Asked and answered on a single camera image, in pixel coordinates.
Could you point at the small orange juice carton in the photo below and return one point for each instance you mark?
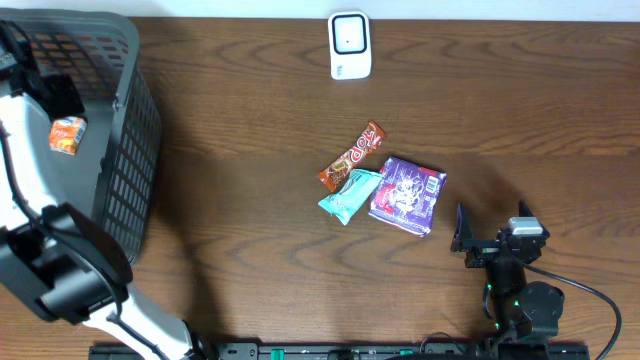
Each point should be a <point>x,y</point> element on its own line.
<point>66,134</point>

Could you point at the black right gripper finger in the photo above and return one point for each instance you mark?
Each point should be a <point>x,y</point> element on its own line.
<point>463,236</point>
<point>524,210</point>

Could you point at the grey plastic basket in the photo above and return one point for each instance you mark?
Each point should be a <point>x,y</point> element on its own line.
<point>125,150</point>

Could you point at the teal snack wrapper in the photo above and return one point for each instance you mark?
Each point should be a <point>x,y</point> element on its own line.
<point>357,189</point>

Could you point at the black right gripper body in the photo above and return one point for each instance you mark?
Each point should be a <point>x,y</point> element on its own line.
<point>484,252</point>

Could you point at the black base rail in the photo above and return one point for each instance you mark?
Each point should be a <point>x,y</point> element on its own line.
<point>431,350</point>

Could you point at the purple snack packet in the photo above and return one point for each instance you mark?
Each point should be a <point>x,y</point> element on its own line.
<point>407,195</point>

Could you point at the red chocolate bar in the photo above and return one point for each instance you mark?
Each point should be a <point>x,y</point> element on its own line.
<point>367,142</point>

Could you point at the white barcode scanner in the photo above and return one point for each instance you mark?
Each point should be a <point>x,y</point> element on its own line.
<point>349,45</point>

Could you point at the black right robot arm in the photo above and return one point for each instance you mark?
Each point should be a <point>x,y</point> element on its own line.
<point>523,310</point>

